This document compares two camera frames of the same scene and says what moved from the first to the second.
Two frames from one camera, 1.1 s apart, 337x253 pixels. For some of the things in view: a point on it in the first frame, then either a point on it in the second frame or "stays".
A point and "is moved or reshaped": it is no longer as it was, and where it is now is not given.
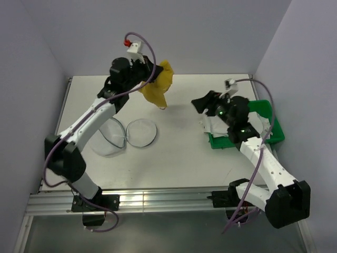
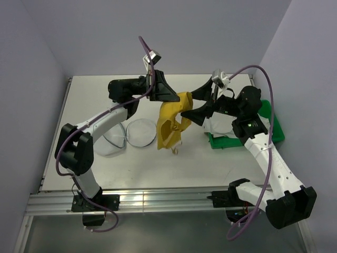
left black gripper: [147, 66] → [161, 91]
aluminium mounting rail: [50, 204] stays
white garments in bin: [219, 128] stays
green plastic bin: [262, 107] stays
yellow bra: [155, 91] is moved or reshaped
